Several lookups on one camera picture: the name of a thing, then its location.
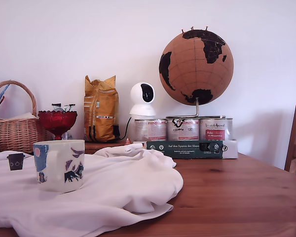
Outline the dark grey coffee capsule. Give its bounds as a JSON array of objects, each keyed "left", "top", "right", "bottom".
[{"left": 6, "top": 153, "right": 26, "bottom": 172}]

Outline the yellow coffee bag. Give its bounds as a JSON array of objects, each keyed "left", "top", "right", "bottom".
[{"left": 83, "top": 75, "right": 120, "bottom": 143}]

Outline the tin can red white label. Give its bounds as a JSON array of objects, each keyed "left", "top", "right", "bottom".
[{"left": 134, "top": 118, "right": 168, "bottom": 142}]

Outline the tin can black logo label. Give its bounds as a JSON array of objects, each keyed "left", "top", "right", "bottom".
[{"left": 166, "top": 118, "right": 200, "bottom": 142}]

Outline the green cardboard can tray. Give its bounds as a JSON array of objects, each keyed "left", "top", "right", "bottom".
[{"left": 133, "top": 139, "right": 239, "bottom": 160}]

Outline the metal globe stand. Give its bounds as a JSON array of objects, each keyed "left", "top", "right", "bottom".
[{"left": 165, "top": 97, "right": 228, "bottom": 119}]

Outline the cork globe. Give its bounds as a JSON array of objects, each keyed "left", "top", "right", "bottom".
[{"left": 158, "top": 29, "right": 235, "bottom": 107}]

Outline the tin can red panel label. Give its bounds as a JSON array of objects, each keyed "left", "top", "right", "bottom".
[{"left": 199, "top": 117, "right": 234, "bottom": 142}]

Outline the white cloth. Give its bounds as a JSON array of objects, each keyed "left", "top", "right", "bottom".
[{"left": 0, "top": 143, "right": 185, "bottom": 237}]

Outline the red glass footed bowl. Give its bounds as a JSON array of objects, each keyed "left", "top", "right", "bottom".
[{"left": 37, "top": 110, "right": 78, "bottom": 141}]

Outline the white mug with blue illustrations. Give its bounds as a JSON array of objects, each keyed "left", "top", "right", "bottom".
[{"left": 33, "top": 139, "right": 86, "bottom": 195}]

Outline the paper sheet in basket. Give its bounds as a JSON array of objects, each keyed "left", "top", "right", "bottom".
[{"left": 0, "top": 112, "right": 38, "bottom": 121}]

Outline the blue pen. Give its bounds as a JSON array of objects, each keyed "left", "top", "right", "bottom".
[{"left": 0, "top": 83, "right": 11, "bottom": 110}]

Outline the white round security camera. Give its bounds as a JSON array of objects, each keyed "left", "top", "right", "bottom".
[{"left": 128, "top": 81, "right": 157, "bottom": 117}]

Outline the black power cable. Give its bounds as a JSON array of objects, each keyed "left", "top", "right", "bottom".
[{"left": 119, "top": 116, "right": 132, "bottom": 142}]

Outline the wicker basket with handle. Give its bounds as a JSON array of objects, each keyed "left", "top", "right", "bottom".
[{"left": 0, "top": 79, "right": 47, "bottom": 155}]

